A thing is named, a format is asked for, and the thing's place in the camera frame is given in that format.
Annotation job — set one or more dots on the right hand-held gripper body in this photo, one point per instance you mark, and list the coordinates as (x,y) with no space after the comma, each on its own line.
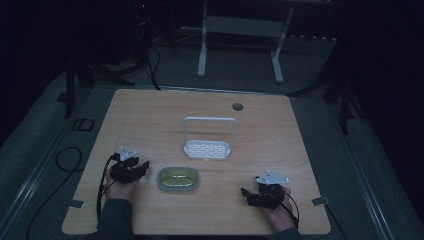
(268,193)

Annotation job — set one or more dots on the black tripod stand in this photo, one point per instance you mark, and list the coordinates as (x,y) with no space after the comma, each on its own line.
(100,71)
(336,90)

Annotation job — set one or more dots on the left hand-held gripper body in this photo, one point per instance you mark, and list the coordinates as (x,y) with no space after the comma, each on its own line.
(125,166)

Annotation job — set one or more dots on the grey tape strip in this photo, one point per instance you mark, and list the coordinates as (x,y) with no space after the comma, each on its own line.
(74,203)
(320,201)

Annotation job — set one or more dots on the white metal stand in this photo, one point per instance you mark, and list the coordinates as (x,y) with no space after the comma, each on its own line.
(240,36)

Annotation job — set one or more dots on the green oval container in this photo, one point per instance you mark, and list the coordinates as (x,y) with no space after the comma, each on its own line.
(178,179)

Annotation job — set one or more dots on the person's left hand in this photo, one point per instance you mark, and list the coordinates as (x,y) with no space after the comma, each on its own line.
(120,190)

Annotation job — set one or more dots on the person's right hand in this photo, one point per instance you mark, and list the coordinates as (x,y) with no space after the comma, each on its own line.
(281,213)

